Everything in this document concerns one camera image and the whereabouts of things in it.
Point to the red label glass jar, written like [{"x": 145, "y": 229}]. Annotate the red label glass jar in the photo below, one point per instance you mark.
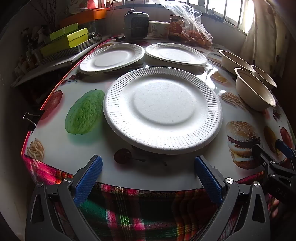
[{"x": 175, "y": 29}]

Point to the pile of oranges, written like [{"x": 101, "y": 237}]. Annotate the pile of oranges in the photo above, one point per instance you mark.
[{"x": 196, "y": 38}]

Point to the small green box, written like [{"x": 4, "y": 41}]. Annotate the small green box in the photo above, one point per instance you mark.
[{"x": 63, "y": 30}]

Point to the white paper tub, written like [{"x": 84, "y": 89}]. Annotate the white paper tub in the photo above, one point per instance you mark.
[{"x": 159, "y": 29}]

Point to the white paper plate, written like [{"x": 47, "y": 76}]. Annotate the white paper plate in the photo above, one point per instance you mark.
[
  {"x": 161, "y": 109},
  {"x": 111, "y": 58},
  {"x": 175, "y": 54}
]

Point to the grey shelf board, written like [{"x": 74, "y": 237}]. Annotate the grey shelf board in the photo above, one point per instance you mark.
[{"x": 41, "y": 69}]

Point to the beige paper bowl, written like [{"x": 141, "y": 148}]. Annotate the beige paper bowl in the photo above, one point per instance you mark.
[
  {"x": 249, "y": 92},
  {"x": 266, "y": 77},
  {"x": 233, "y": 62}
]

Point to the clear plastic bag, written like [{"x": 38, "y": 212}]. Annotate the clear plastic bag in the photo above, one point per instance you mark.
[{"x": 185, "y": 14}]

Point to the patterned cream curtain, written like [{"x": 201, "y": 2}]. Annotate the patterned cream curtain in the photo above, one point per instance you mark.
[{"x": 263, "y": 34}]

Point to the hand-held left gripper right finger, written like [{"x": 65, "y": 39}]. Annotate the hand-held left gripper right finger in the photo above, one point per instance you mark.
[{"x": 208, "y": 178}]

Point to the grey fan heater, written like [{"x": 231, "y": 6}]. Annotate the grey fan heater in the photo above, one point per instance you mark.
[{"x": 136, "y": 25}]

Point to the black binder clip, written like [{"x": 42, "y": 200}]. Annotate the black binder clip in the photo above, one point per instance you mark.
[{"x": 32, "y": 118}]

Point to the plaid cloth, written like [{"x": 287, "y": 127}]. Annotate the plaid cloth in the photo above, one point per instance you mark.
[{"x": 138, "y": 213}]

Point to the large green box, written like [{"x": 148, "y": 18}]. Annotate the large green box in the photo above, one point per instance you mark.
[{"x": 64, "y": 42}]

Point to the orange box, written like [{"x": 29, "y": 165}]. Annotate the orange box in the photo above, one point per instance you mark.
[{"x": 87, "y": 15}]

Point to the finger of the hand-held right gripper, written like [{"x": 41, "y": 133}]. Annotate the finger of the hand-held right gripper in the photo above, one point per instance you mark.
[
  {"x": 286, "y": 149},
  {"x": 260, "y": 155}
]

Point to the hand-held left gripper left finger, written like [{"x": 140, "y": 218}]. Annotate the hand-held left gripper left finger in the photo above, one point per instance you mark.
[{"x": 89, "y": 178}]

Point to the striped flat box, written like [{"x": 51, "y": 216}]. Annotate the striped flat box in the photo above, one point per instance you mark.
[{"x": 69, "y": 52}]

